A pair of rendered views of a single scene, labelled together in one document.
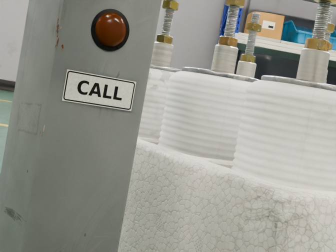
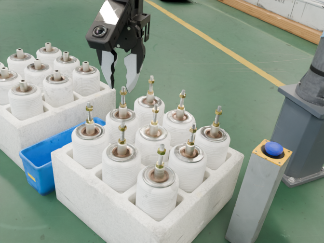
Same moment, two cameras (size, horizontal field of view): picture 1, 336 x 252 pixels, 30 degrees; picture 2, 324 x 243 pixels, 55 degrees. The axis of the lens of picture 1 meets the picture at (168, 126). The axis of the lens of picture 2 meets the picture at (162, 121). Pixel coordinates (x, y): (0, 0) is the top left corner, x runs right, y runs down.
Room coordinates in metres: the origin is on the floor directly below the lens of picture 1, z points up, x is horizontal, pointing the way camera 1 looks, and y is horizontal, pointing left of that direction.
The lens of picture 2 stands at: (0.90, 0.50, 0.74)
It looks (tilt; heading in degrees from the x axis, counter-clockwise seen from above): 33 degrees down; 248
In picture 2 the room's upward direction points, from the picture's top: 6 degrees clockwise
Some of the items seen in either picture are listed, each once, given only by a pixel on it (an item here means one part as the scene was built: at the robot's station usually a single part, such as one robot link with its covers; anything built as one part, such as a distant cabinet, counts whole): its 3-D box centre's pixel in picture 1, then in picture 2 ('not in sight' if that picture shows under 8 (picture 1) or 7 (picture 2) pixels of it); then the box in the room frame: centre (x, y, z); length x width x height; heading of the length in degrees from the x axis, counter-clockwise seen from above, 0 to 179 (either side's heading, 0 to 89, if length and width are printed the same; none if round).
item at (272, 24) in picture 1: (263, 27); not in sight; (5.17, -0.63, 0.89); 0.31 x 0.24 x 0.20; 6
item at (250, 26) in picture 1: (253, 27); (122, 128); (0.75, -0.08, 0.32); 0.02 x 0.02 x 0.01; 46
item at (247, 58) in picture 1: (248, 58); (122, 141); (0.75, -0.08, 0.29); 0.02 x 0.02 x 0.01; 46
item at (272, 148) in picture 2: not in sight; (273, 149); (0.44, 0.07, 0.32); 0.04 x 0.04 x 0.02
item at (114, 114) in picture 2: not in sight; (122, 115); (0.72, -0.24, 0.25); 0.08 x 0.08 x 0.01
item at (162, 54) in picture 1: (161, 58); (159, 171); (0.69, 0.02, 0.26); 0.02 x 0.02 x 0.03
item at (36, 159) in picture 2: not in sight; (72, 154); (0.86, -0.33, 0.06); 0.30 x 0.11 x 0.12; 30
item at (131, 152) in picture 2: not in sight; (121, 152); (0.75, -0.08, 0.25); 0.08 x 0.08 x 0.01
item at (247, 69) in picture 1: (245, 75); (122, 147); (0.75, -0.08, 0.26); 0.02 x 0.02 x 0.03
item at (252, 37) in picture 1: (250, 44); (122, 135); (0.75, -0.08, 0.30); 0.01 x 0.01 x 0.08
